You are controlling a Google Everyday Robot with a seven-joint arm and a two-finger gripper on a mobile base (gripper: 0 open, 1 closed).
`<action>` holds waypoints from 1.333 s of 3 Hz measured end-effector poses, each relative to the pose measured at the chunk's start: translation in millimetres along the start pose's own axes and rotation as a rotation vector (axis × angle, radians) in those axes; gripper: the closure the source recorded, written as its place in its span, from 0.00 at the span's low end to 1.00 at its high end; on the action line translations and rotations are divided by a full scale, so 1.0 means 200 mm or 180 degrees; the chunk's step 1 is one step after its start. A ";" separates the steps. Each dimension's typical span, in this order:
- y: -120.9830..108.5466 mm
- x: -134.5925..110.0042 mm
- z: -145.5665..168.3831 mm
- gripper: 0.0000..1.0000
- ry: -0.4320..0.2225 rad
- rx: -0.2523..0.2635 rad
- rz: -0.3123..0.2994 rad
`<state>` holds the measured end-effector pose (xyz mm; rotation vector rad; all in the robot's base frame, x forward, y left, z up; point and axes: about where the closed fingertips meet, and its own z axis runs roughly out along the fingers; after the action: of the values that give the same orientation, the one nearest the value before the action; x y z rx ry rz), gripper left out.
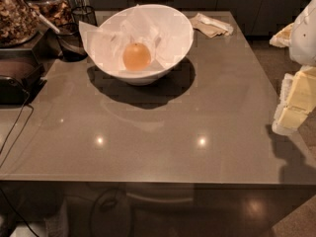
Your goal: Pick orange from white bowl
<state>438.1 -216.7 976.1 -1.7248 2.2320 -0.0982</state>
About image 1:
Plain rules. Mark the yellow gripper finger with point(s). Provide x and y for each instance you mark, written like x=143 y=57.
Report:
x=297 y=99
x=282 y=38

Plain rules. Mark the orange fruit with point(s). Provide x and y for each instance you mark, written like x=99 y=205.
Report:
x=136 y=56

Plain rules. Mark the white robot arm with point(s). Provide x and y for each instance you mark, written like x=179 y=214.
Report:
x=302 y=49

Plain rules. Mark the white bowl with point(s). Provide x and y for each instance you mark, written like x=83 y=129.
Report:
x=171 y=40

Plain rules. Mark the crumpled beige napkin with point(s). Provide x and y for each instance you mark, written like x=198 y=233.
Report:
x=211 y=27

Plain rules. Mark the white paper liner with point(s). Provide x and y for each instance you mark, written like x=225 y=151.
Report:
x=102 y=43

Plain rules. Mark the black box appliance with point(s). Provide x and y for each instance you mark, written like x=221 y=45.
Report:
x=20 y=79

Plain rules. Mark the glass jar of snacks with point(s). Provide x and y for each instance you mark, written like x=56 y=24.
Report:
x=18 y=23

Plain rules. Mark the black wire cup holder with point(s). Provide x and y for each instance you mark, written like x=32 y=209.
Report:
x=84 y=14

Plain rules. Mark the white utensil handle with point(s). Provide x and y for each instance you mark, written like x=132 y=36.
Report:
x=44 y=20

